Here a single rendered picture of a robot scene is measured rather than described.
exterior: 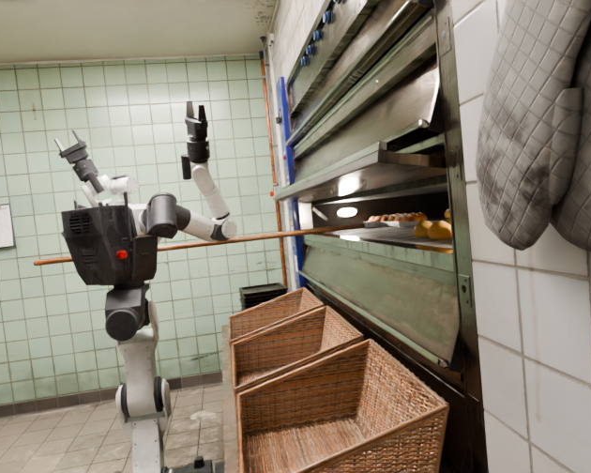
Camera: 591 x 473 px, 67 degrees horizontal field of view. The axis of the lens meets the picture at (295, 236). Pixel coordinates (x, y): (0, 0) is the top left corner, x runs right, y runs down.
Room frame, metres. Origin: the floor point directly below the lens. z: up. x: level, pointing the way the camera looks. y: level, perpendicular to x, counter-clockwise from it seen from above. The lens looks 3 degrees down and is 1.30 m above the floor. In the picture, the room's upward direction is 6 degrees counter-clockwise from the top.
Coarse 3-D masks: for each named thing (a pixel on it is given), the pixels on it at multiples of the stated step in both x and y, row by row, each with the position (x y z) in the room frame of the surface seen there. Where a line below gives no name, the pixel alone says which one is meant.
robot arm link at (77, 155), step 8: (80, 144) 1.97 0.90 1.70; (64, 152) 1.97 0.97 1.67; (72, 152) 1.98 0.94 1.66; (80, 152) 1.98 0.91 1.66; (72, 160) 1.98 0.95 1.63; (80, 160) 1.98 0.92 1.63; (88, 160) 1.99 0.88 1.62; (72, 168) 1.99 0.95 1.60; (80, 168) 1.97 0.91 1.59; (88, 168) 1.98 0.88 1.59
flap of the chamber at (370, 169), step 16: (368, 160) 0.99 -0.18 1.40; (384, 160) 0.93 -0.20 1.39; (400, 160) 0.94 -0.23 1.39; (416, 160) 0.94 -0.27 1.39; (432, 160) 0.95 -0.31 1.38; (320, 176) 1.46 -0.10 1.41; (336, 176) 1.26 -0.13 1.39; (352, 176) 1.22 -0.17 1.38; (368, 176) 1.19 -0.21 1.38; (384, 176) 1.17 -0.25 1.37; (400, 176) 1.15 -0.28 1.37; (416, 176) 1.13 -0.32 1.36; (288, 192) 2.14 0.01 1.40; (304, 192) 1.91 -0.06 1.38; (320, 192) 1.85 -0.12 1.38; (336, 192) 1.80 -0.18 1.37; (352, 192) 1.75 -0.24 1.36
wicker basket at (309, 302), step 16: (304, 288) 2.62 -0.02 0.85; (272, 304) 2.63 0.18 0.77; (288, 304) 2.65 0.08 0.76; (304, 304) 2.54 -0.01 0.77; (320, 304) 2.13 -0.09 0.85; (256, 320) 2.62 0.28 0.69; (272, 320) 2.63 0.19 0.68; (288, 320) 2.10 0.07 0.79; (240, 336) 2.07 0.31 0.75; (272, 352) 2.30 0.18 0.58; (304, 352) 2.23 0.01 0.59
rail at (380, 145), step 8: (376, 144) 0.94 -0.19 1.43; (384, 144) 0.93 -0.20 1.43; (360, 152) 1.05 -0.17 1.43; (368, 152) 0.99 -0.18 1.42; (344, 160) 1.18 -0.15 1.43; (352, 160) 1.11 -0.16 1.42; (328, 168) 1.35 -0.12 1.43; (336, 168) 1.27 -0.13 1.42; (312, 176) 1.58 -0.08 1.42; (296, 184) 1.91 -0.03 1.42; (280, 192) 2.41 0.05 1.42
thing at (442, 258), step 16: (320, 240) 2.22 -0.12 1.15; (336, 240) 1.91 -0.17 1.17; (352, 240) 1.68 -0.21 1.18; (368, 240) 1.56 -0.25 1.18; (384, 240) 1.49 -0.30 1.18; (384, 256) 1.36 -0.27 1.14; (400, 256) 1.24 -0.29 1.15; (416, 256) 1.13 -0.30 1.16; (432, 256) 1.04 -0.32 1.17; (448, 256) 0.97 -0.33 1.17
